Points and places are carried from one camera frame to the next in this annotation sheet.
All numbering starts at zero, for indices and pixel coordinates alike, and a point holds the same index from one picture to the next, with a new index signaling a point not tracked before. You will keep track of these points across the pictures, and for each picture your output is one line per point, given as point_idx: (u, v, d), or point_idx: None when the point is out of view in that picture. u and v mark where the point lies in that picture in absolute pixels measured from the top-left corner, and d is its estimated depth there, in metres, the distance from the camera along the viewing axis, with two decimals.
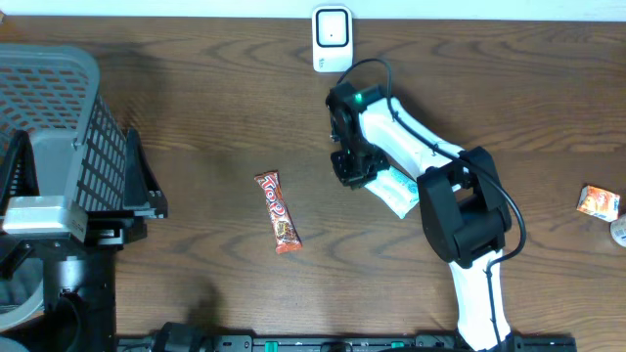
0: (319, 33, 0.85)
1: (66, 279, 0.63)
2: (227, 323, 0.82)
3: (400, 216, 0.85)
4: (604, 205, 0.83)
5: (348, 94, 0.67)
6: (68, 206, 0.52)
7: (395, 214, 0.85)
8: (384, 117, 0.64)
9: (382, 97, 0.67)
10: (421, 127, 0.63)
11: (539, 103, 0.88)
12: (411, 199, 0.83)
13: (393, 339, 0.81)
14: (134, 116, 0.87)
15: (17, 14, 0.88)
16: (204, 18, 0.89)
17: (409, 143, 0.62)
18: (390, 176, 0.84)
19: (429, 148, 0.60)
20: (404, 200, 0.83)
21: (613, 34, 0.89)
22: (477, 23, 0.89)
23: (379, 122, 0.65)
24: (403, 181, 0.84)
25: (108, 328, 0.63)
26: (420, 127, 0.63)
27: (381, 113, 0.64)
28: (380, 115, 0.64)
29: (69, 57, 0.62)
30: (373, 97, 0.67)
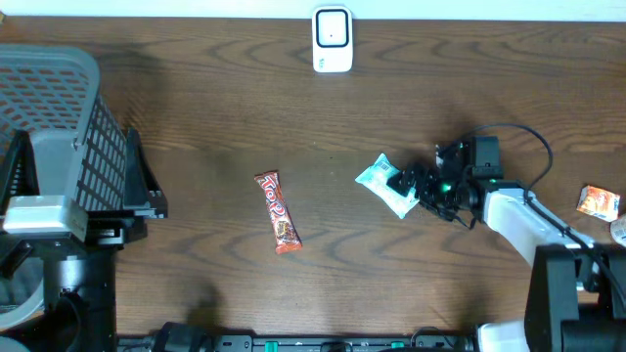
0: (318, 33, 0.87)
1: (66, 279, 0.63)
2: (228, 323, 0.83)
3: (400, 216, 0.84)
4: (604, 205, 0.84)
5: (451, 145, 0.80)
6: (68, 206, 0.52)
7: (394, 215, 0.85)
8: (515, 197, 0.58)
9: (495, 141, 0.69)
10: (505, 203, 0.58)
11: (539, 104, 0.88)
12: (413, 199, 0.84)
13: (393, 339, 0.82)
14: (134, 117, 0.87)
15: (15, 14, 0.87)
16: (203, 18, 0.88)
17: (509, 193, 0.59)
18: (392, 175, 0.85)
19: (522, 200, 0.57)
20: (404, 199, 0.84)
21: (614, 34, 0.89)
22: (478, 23, 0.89)
23: (509, 195, 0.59)
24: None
25: (108, 327, 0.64)
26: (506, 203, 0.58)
27: (513, 192, 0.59)
28: (514, 194, 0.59)
29: (70, 57, 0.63)
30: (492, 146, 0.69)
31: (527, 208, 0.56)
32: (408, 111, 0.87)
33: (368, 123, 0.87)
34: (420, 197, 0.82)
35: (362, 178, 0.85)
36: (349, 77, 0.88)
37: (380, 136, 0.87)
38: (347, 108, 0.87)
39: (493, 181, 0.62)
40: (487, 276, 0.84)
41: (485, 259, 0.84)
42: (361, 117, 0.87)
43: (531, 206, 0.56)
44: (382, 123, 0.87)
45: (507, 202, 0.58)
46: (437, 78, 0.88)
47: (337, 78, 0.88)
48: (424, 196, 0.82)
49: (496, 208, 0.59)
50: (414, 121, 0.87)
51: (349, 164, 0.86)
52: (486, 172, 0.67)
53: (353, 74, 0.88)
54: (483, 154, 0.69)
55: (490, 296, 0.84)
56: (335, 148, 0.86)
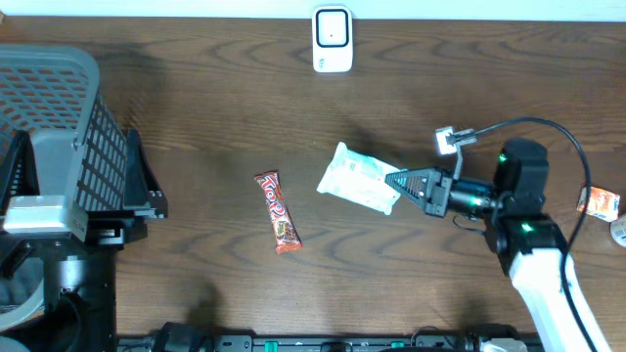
0: (318, 33, 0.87)
1: (66, 278, 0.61)
2: (228, 323, 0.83)
3: (386, 212, 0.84)
4: (604, 205, 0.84)
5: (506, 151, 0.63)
6: (68, 206, 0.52)
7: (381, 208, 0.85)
8: (554, 274, 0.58)
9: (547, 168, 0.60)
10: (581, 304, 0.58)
11: (539, 104, 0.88)
12: (394, 195, 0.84)
13: (393, 339, 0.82)
14: (134, 116, 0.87)
15: (15, 14, 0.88)
16: (204, 18, 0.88)
17: (552, 272, 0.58)
18: (365, 169, 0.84)
19: (561, 283, 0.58)
20: (384, 196, 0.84)
21: (614, 34, 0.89)
22: (478, 23, 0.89)
23: (541, 273, 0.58)
24: (378, 171, 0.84)
25: (107, 327, 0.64)
26: (581, 305, 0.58)
27: (553, 268, 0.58)
28: (552, 269, 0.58)
29: (69, 57, 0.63)
30: (534, 175, 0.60)
31: (563, 296, 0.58)
32: (409, 111, 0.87)
33: (368, 124, 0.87)
34: (413, 193, 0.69)
35: (325, 182, 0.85)
36: (349, 77, 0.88)
37: (380, 137, 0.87)
38: (347, 109, 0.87)
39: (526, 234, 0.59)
40: (487, 276, 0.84)
41: (486, 259, 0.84)
42: (362, 117, 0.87)
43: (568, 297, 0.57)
44: (382, 124, 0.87)
45: (534, 271, 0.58)
46: (437, 79, 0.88)
47: (337, 78, 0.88)
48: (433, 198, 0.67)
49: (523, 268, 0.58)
50: (415, 122, 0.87)
51: None
52: (522, 204, 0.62)
53: (353, 74, 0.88)
54: (526, 187, 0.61)
55: (490, 296, 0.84)
56: (335, 148, 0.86)
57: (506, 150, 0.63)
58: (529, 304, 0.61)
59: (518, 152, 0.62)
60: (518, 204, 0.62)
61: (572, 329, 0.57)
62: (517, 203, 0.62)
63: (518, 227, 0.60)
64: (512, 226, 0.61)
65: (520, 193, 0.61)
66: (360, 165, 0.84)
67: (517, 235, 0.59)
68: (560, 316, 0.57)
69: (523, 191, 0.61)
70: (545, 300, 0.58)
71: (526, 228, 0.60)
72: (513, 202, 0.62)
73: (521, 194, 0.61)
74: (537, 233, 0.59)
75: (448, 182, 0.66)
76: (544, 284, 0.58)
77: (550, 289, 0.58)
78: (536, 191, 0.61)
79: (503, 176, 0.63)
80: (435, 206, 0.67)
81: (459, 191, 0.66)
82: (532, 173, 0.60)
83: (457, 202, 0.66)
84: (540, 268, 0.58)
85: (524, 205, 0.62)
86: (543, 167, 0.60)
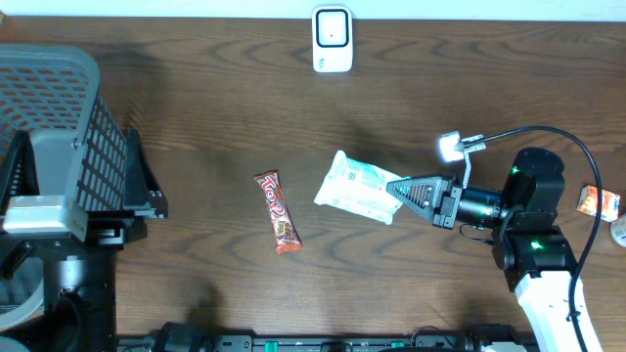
0: (318, 33, 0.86)
1: (66, 278, 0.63)
2: (228, 323, 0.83)
3: (386, 221, 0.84)
4: (604, 205, 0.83)
5: (520, 165, 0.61)
6: (68, 206, 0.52)
7: None
8: (563, 300, 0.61)
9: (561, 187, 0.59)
10: (587, 332, 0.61)
11: (539, 103, 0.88)
12: (396, 204, 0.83)
13: (393, 339, 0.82)
14: (134, 116, 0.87)
15: (15, 14, 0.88)
16: (204, 18, 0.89)
17: (560, 297, 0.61)
18: (365, 179, 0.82)
19: (570, 311, 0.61)
20: (384, 206, 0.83)
21: (613, 34, 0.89)
22: (477, 23, 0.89)
23: (551, 297, 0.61)
24: (379, 181, 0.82)
25: (108, 328, 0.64)
26: (587, 333, 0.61)
27: (563, 294, 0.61)
28: (562, 295, 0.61)
29: (69, 56, 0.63)
30: (548, 196, 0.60)
31: (570, 322, 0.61)
32: (409, 111, 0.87)
33: (368, 124, 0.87)
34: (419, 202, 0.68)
35: (322, 194, 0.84)
36: (349, 77, 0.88)
37: (380, 136, 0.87)
38: (347, 108, 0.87)
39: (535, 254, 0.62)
40: (487, 276, 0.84)
41: (486, 259, 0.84)
42: (362, 117, 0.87)
43: (575, 325, 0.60)
44: (382, 123, 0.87)
45: (545, 293, 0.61)
46: (437, 78, 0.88)
47: (337, 78, 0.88)
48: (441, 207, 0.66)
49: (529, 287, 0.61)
50: (415, 122, 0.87)
51: None
52: (532, 221, 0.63)
53: (353, 74, 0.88)
54: (539, 204, 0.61)
55: (490, 297, 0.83)
56: (335, 148, 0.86)
57: (520, 163, 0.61)
58: (531, 323, 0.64)
59: (534, 167, 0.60)
60: (528, 221, 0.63)
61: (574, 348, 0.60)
62: (527, 220, 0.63)
63: (527, 245, 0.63)
64: (520, 243, 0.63)
65: (533, 211, 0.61)
66: (361, 176, 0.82)
67: (526, 254, 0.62)
68: (564, 339, 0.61)
69: (536, 208, 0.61)
70: (550, 320, 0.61)
71: (535, 246, 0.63)
72: (523, 219, 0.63)
73: (534, 211, 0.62)
74: (546, 251, 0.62)
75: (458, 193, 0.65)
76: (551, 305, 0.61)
77: (558, 315, 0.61)
78: (548, 207, 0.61)
79: (515, 189, 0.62)
80: (443, 216, 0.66)
81: (469, 201, 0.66)
82: (547, 193, 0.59)
83: (466, 213, 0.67)
84: (551, 291, 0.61)
85: (535, 221, 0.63)
86: (558, 186, 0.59)
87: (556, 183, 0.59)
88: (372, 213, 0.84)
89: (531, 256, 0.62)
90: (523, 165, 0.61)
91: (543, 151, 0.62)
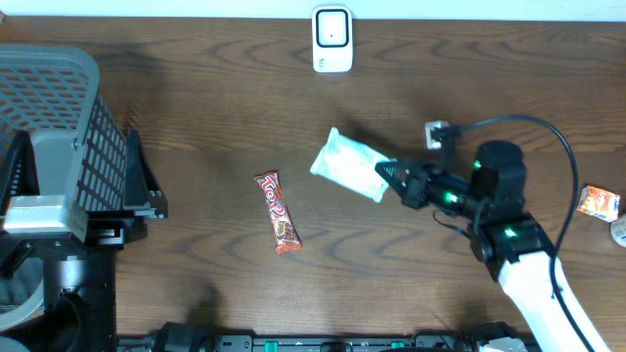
0: (319, 33, 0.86)
1: (66, 279, 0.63)
2: (228, 323, 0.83)
3: (376, 200, 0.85)
4: (604, 205, 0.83)
5: (479, 158, 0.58)
6: (68, 206, 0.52)
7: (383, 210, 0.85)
8: (546, 280, 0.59)
9: (523, 174, 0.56)
10: (571, 303, 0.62)
11: (539, 103, 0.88)
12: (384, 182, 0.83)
13: (393, 339, 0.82)
14: (134, 116, 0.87)
15: (16, 14, 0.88)
16: (204, 18, 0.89)
17: (543, 279, 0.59)
18: (355, 155, 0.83)
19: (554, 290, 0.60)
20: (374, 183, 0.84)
21: (613, 34, 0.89)
22: (477, 24, 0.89)
23: (535, 282, 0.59)
24: (368, 158, 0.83)
25: (107, 328, 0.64)
26: (571, 304, 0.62)
27: (544, 274, 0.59)
28: (544, 276, 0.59)
29: (69, 57, 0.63)
30: (511, 184, 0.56)
31: (556, 301, 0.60)
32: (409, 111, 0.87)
33: (368, 124, 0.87)
34: (395, 183, 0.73)
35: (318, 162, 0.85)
36: (349, 77, 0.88)
37: (380, 137, 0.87)
38: (347, 108, 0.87)
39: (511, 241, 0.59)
40: (487, 276, 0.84)
41: None
42: (361, 117, 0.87)
43: (560, 302, 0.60)
44: (383, 124, 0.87)
45: (527, 280, 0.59)
46: (437, 78, 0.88)
47: (337, 78, 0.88)
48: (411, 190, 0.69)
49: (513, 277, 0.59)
50: (414, 121, 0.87)
51: None
52: (504, 210, 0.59)
53: (352, 74, 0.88)
54: (504, 194, 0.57)
55: (490, 296, 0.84)
56: None
57: (479, 156, 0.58)
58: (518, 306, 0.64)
59: (495, 160, 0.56)
60: (499, 211, 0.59)
61: (562, 322, 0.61)
62: (498, 209, 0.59)
63: (503, 234, 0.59)
64: (496, 235, 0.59)
65: (501, 200, 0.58)
66: (349, 151, 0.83)
67: (503, 244, 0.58)
68: (554, 320, 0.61)
69: (503, 197, 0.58)
70: (537, 304, 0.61)
71: (511, 233, 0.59)
72: (492, 209, 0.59)
73: (502, 200, 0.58)
74: (522, 238, 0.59)
75: (424, 177, 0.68)
76: (533, 288, 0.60)
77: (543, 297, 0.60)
78: (515, 195, 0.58)
79: (479, 180, 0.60)
80: (413, 198, 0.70)
81: (437, 188, 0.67)
82: (510, 181, 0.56)
83: (435, 197, 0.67)
84: (531, 276, 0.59)
85: (506, 210, 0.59)
86: (519, 173, 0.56)
87: (516, 172, 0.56)
88: (355, 189, 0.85)
89: (508, 245, 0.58)
90: (482, 158, 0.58)
91: (503, 140, 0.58)
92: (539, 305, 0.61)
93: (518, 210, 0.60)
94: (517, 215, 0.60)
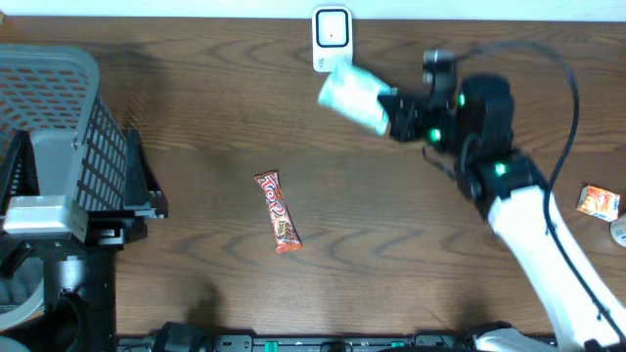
0: (318, 33, 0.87)
1: (66, 279, 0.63)
2: (228, 323, 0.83)
3: (379, 133, 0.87)
4: (604, 205, 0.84)
5: (469, 91, 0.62)
6: (68, 206, 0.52)
7: (382, 209, 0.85)
8: (538, 215, 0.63)
9: (510, 104, 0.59)
10: (568, 244, 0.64)
11: (539, 103, 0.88)
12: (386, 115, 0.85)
13: (393, 339, 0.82)
14: (134, 116, 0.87)
15: (15, 14, 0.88)
16: (204, 18, 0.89)
17: (534, 214, 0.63)
18: (359, 83, 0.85)
19: (547, 227, 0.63)
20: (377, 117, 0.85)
21: (613, 34, 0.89)
22: (478, 23, 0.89)
23: (525, 217, 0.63)
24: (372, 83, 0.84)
25: (107, 328, 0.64)
26: (568, 244, 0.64)
27: (535, 209, 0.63)
28: (535, 211, 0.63)
29: (69, 56, 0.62)
30: (496, 115, 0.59)
31: (550, 240, 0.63)
32: None
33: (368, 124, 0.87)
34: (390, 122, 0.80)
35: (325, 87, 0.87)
36: None
37: (380, 136, 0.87)
38: None
39: (498, 175, 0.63)
40: (487, 275, 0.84)
41: (485, 259, 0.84)
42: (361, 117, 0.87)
43: (555, 240, 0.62)
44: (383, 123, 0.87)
45: (518, 216, 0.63)
46: None
47: None
48: (400, 121, 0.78)
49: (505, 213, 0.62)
50: None
51: (349, 164, 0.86)
52: (492, 146, 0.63)
53: None
54: (490, 129, 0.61)
55: (490, 296, 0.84)
56: (334, 148, 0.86)
57: (466, 89, 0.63)
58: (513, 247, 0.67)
59: (479, 94, 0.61)
60: (486, 147, 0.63)
61: (558, 264, 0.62)
62: (485, 145, 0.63)
63: (491, 170, 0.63)
64: (485, 170, 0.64)
65: (487, 136, 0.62)
66: (351, 79, 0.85)
67: (490, 180, 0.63)
68: (549, 260, 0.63)
69: (490, 132, 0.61)
70: (531, 242, 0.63)
71: (500, 169, 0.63)
72: (479, 146, 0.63)
73: (489, 135, 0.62)
74: (513, 173, 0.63)
75: (414, 111, 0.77)
76: (526, 230, 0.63)
77: (536, 236, 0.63)
78: (503, 129, 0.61)
79: (468, 114, 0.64)
80: (402, 129, 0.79)
81: (430, 119, 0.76)
82: (496, 113, 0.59)
83: (426, 124, 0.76)
84: (521, 210, 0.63)
85: (494, 147, 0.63)
86: (505, 105, 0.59)
87: (503, 102, 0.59)
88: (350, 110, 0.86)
89: (496, 181, 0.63)
90: (470, 92, 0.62)
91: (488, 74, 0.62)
92: (534, 245, 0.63)
93: (507, 146, 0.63)
94: (505, 151, 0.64)
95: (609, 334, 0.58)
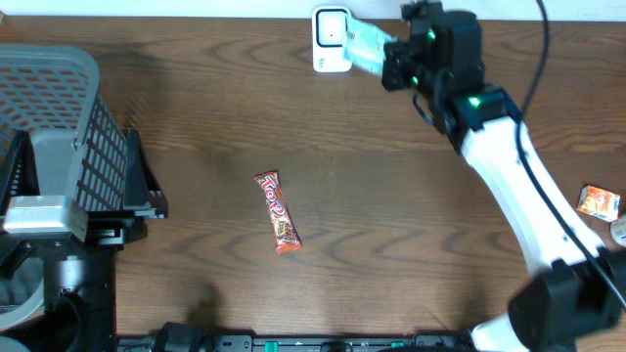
0: (319, 33, 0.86)
1: (66, 279, 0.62)
2: (228, 323, 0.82)
3: None
4: (604, 205, 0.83)
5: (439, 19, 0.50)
6: (68, 206, 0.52)
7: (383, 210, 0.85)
8: (509, 143, 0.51)
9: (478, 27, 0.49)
10: (545, 177, 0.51)
11: (539, 103, 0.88)
12: None
13: (393, 339, 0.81)
14: (134, 116, 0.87)
15: (16, 14, 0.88)
16: (204, 18, 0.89)
17: (504, 141, 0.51)
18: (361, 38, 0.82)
19: (517, 154, 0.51)
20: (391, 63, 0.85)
21: (612, 34, 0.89)
22: (478, 23, 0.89)
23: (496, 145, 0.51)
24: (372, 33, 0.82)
25: (108, 328, 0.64)
26: (544, 177, 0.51)
27: (508, 139, 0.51)
28: (507, 140, 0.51)
29: (69, 56, 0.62)
30: (468, 39, 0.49)
31: (522, 169, 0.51)
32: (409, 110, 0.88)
33: (368, 124, 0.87)
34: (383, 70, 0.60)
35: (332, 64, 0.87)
36: (349, 77, 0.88)
37: (380, 136, 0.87)
38: (347, 108, 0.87)
39: (472, 107, 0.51)
40: (487, 275, 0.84)
41: (485, 259, 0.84)
42: (361, 117, 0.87)
43: (526, 168, 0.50)
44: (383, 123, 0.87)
45: (492, 142, 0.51)
46: None
47: (337, 77, 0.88)
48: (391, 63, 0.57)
49: (477, 148, 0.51)
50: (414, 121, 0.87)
51: (349, 164, 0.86)
52: (466, 75, 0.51)
53: (353, 74, 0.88)
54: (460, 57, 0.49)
55: (490, 296, 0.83)
56: (335, 148, 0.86)
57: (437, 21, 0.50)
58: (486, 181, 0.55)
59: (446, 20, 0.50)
60: (459, 80, 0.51)
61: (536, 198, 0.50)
62: (458, 78, 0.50)
63: (466, 103, 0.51)
64: (458, 102, 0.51)
65: (459, 66, 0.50)
66: (358, 35, 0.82)
67: (465, 115, 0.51)
68: (524, 193, 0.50)
69: (461, 62, 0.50)
70: (503, 172, 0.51)
71: (473, 101, 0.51)
72: (453, 80, 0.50)
73: (459, 66, 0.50)
74: (487, 106, 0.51)
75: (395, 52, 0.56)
76: (498, 154, 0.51)
77: (506, 163, 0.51)
78: (474, 59, 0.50)
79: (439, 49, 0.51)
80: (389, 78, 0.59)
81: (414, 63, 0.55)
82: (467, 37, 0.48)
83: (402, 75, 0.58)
84: (496, 137, 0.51)
85: (466, 77, 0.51)
86: (473, 29, 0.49)
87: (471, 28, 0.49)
88: (366, 58, 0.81)
89: (472, 115, 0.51)
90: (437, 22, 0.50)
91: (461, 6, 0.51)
92: (508, 176, 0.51)
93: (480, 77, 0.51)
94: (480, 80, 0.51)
95: (574, 252, 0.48)
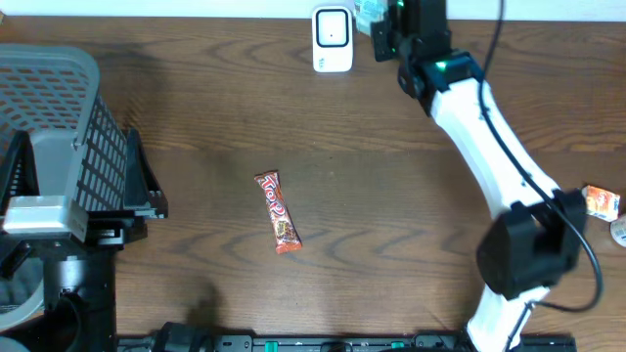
0: (319, 33, 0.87)
1: (66, 279, 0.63)
2: (228, 323, 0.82)
3: None
4: (604, 205, 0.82)
5: None
6: (68, 206, 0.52)
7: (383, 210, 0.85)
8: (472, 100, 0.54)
9: None
10: (507, 129, 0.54)
11: (539, 102, 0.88)
12: None
13: (393, 339, 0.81)
14: (134, 116, 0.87)
15: (17, 14, 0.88)
16: (205, 18, 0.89)
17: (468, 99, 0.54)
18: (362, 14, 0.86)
19: (480, 110, 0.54)
20: None
21: (610, 34, 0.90)
22: (477, 24, 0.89)
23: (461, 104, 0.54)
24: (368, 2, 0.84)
25: (108, 328, 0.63)
26: (506, 130, 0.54)
27: (471, 97, 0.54)
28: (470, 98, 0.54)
29: (69, 56, 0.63)
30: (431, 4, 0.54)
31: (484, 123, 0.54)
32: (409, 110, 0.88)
33: (368, 123, 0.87)
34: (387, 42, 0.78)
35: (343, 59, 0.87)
36: (349, 77, 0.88)
37: (380, 136, 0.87)
38: (347, 108, 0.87)
39: (439, 70, 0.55)
40: None
41: None
42: (361, 117, 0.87)
43: (489, 123, 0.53)
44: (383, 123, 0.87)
45: (457, 101, 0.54)
46: None
47: (337, 77, 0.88)
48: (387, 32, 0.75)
49: (445, 106, 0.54)
50: (414, 121, 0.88)
51: (349, 164, 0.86)
52: (431, 41, 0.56)
53: (353, 74, 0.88)
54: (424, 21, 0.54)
55: None
56: (335, 148, 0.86)
57: None
58: (454, 137, 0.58)
59: None
60: (426, 45, 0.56)
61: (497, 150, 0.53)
62: (424, 43, 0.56)
63: (432, 66, 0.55)
64: (424, 66, 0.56)
65: (425, 31, 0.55)
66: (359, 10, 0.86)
67: (431, 77, 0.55)
68: (486, 144, 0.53)
69: (427, 25, 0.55)
70: (468, 127, 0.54)
71: (440, 65, 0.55)
72: (420, 45, 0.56)
73: (426, 30, 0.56)
74: (453, 69, 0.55)
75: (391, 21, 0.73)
76: (463, 110, 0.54)
77: (469, 118, 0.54)
78: (438, 23, 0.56)
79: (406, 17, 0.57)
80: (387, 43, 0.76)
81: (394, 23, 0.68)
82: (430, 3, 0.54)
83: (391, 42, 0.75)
84: (460, 96, 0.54)
85: (431, 42, 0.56)
86: None
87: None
88: None
89: (438, 77, 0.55)
90: None
91: None
92: (470, 130, 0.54)
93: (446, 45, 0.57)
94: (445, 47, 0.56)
95: (533, 196, 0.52)
